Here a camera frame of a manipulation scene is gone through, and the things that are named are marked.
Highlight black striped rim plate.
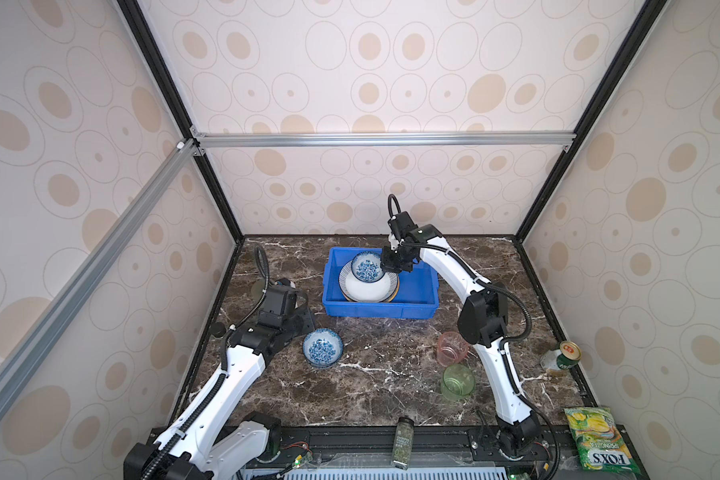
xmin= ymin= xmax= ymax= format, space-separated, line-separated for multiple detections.
xmin=338 ymin=263 xmax=399 ymax=303

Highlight blue floral ceramic bowl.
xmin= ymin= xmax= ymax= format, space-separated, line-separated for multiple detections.
xmin=350 ymin=251 xmax=385 ymax=283

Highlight pink glass cup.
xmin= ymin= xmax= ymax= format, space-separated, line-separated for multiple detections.
xmin=436 ymin=331 xmax=471 ymax=367

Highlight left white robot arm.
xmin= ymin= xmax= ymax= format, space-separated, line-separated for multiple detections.
xmin=123 ymin=279 xmax=315 ymax=479

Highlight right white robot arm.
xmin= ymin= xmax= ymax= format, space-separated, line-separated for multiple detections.
xmin=381 ymin=211 xmax=545 ymax=460

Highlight blue plastic bin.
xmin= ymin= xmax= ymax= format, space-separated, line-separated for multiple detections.
xmin=322 ymin=247 xmax=440 ymax=320

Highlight small dark sauce bottle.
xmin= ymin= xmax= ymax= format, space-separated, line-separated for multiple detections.
xmin=208 ymin=322 xmax=227 ymax=338

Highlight green glass cup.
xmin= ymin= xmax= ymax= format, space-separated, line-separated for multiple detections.
xmin=441 ymin=363 xmax=476 ymax=401

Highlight herb spice jar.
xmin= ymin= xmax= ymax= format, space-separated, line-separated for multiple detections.
xmin=392 ymin=417 xmax=415 ymax=470

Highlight small round tin can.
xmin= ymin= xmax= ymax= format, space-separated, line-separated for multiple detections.
xmin=540 ymin=341 xmax=582 ymax=374

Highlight green Fox's candy bag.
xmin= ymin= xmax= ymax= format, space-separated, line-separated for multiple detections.
xmin=564 ymin=407 xmax=641 ymax=475

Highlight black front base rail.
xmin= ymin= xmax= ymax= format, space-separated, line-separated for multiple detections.
xmin=133 ymin=424 xmax=649 ymax=480

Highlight left aluminium rail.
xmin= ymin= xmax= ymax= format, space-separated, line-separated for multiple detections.
xmin=0 ymin=138 xmax=198 ymax=421

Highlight aluminium rail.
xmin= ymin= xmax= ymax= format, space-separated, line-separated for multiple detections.
xmin=0 ymin=138 xmax=198 ymax=421
xmin=179 ymin=130 xmax=576 ymax=153

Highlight back aluminium rail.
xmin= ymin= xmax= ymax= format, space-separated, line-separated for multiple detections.
xmin=179 ymin=130 xmax=576 ymax=153

